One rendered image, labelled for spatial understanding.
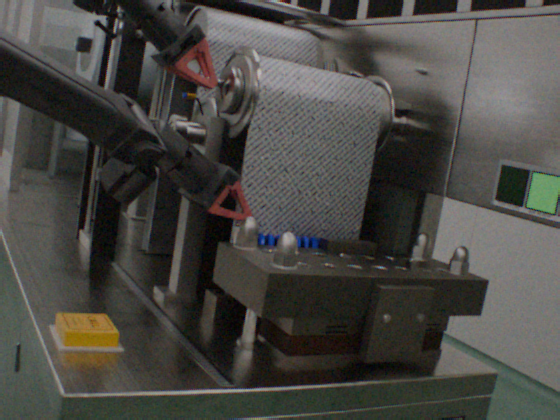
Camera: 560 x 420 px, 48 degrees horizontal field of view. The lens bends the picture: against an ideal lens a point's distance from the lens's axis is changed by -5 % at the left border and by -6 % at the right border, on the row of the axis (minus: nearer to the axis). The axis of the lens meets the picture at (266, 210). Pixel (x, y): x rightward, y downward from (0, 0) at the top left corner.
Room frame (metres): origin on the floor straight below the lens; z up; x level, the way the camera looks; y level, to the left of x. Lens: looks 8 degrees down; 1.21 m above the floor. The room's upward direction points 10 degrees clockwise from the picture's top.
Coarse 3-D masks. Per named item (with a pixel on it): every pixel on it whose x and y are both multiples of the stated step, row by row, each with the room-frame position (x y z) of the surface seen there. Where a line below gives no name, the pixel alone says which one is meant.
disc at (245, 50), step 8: (240, 48) 1.05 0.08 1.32; (248, 48) 1.03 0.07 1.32; (232, 56) 1.07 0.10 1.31; (248, 56) 1.02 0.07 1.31; (256, 56) 1.00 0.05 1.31; (256, 64) 0.99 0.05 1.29; (256, 72) 0.99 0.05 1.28; (256, 80) 0.98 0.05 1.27; (256, 88) 0.98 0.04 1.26; (256, 96) 0.98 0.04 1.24; (256, 104) 0.98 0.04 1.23; (248, 112) 0.99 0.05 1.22; (248, 120) 0.99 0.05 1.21; (224, 128) 1.06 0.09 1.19; (232, 128) 1.03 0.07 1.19; (240, 128) 1.01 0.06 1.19; (232, 136) 1.03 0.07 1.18
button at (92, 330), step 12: (60, 324) 0.77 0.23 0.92; (72, 324) 0.77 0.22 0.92; (84, 324) 0.78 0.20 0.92; (96, 324) 0.79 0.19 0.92; (108, 324) 0.80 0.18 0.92; (60, 336) 0.77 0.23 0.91; (72, 336) 0.75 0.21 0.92; (84, 336) 0.76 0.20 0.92; (96, 336) 0.76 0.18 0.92; (108, 336) 0.77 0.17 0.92
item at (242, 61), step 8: (240, 56) 1.04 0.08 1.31; (232, 64) 1.06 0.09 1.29; (240, 64) 1.03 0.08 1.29; (248, 64) 1.01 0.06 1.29; (248, 72) 1.00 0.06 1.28; (248, 80) 1.00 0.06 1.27; (248, 88) 0.99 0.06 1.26; (248, 96) 0.99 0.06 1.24; (240, 104) 1.01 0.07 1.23; (248, 104) 0.99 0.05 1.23; (384, 104) 1.12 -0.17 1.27; (240, 112) 1.01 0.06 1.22; (384, 112) 1.11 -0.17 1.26; (232, 120) 1.03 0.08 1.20; (240, 120) 1.01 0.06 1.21; (384, 120) 1.11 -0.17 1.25; (248, 128) 1.04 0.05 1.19
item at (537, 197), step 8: (536, 176) 0.90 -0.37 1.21; (544, 176) 0.89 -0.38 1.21; (552, 176) 0.87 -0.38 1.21; (536, 184) 0.90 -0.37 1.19; (544, 184) 0.88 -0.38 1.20; (552, 184) 0.87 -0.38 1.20; (536, 192) 0.89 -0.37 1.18; (544, 192) 0.88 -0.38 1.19; (552, 192) 0.87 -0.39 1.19; (528, 200) 0.90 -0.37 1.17; (536, 200) 0.89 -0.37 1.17; (544, 200) 0.88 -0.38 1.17; (552, 200) 0.87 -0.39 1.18; (536, 208) 0.89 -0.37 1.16; (544, 208) 0.88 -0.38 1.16; (552, 208) 0.86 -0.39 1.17
